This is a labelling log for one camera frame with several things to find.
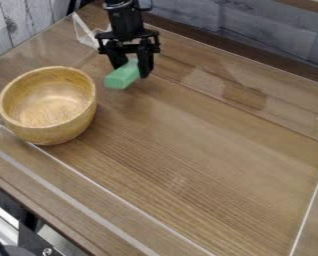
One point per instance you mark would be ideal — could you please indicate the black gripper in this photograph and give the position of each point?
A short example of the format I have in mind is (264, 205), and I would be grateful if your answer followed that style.
(129, 36)

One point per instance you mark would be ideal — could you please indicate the black metal bracket with bolt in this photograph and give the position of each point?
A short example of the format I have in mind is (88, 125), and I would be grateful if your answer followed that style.
(33, 242)

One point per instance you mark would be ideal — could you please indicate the green rectangular block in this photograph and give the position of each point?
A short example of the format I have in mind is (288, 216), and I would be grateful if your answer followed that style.
(124, 76)

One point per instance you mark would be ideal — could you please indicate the clear acrylic corner bracket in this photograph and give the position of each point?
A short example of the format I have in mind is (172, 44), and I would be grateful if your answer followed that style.
(85, 34)

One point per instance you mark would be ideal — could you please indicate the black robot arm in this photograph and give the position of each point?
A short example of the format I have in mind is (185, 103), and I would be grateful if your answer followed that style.
(129, 37)

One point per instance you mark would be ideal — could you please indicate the wooden bowl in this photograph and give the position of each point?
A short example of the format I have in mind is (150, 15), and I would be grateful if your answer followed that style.
(49, 104)

